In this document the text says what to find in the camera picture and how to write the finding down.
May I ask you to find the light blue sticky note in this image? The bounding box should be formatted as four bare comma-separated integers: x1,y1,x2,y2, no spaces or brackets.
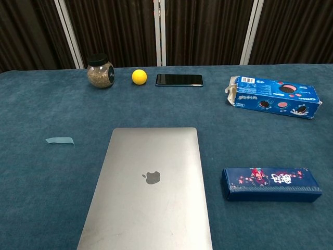
45,137,75,146

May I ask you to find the silver laptop with apple logo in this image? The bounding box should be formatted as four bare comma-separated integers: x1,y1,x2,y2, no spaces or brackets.
76,127,213,250

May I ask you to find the black smartphone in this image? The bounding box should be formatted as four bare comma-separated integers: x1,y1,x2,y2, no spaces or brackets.
155,73,204,87

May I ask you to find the yellow ball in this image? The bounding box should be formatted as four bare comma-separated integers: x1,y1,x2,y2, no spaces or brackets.
132,69,148,85

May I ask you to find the glass jar with black lid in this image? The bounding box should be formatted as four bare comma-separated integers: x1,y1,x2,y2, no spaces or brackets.
86,53,116,89

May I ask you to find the dark folding screen panel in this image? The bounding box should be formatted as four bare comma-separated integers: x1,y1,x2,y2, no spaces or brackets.
153,0,261,67
54,0,162,69
0,0,84,73
239,0,333,66

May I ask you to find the blue Oreo cookie box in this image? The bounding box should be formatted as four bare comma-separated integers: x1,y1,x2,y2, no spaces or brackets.
224,76,323,120

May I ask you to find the dark blue floral pencil case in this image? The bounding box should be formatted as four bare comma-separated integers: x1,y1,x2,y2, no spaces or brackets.
222,167,323,203

